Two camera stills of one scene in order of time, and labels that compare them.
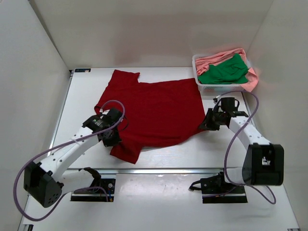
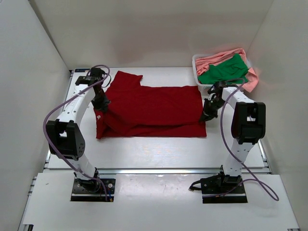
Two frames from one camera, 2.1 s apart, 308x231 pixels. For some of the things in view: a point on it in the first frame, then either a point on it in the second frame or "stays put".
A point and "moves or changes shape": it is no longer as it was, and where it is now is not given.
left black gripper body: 114,138 -> 100,100
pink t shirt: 203,63 stays put
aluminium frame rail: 83,171 stays put
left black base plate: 106,194 stays put
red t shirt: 158,112 moves or changes shape
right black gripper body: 213,121 -> 211,107
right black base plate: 215,190 stays put
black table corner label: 83,70 stays put
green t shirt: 233,71 stays put
